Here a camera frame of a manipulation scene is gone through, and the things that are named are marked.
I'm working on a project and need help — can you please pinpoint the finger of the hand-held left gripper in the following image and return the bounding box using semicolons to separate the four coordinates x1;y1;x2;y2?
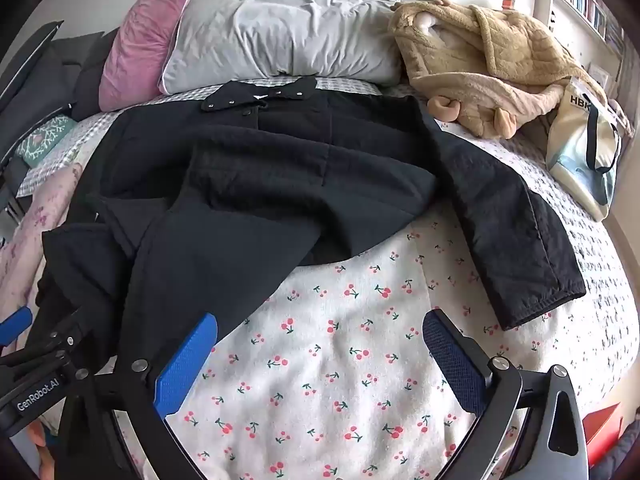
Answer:
0;306;34;347
30;307;101;361

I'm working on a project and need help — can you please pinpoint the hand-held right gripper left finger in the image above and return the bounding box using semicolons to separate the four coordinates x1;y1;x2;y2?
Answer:
60;312;218;480

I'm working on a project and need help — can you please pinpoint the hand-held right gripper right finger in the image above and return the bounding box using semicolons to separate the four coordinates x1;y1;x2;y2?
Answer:
422;309;590;480

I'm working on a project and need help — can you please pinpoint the black coat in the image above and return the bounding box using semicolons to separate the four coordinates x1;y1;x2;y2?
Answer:
30;76;587;386

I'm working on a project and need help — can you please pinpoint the pink floral blanket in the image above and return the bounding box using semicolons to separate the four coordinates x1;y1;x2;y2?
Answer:
0;162;83;311

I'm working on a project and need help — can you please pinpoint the bed with cherry print sheet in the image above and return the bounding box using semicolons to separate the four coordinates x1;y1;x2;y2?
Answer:
15;77;640;480

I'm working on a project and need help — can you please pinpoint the red box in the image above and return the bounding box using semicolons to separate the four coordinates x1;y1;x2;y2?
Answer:
582;402;626;456

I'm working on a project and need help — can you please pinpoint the teal patterned cushion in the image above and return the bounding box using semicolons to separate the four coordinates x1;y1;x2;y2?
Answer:
15;115;78;168

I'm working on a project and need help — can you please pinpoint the cream tote bag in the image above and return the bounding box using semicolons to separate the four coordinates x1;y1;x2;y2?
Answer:
546;76;623;222

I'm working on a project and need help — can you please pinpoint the dark grey padded chair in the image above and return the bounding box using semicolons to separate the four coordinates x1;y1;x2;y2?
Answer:
0;20;118;161

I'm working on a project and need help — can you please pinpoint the pink pillow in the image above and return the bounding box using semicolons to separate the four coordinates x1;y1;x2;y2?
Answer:
98;0;206;112

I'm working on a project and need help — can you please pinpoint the grey pillow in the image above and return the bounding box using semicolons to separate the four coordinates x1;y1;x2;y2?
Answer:
159;0;426;95

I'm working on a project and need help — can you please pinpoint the white bookshelf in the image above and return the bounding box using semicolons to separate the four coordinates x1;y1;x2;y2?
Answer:
532;0;632;92

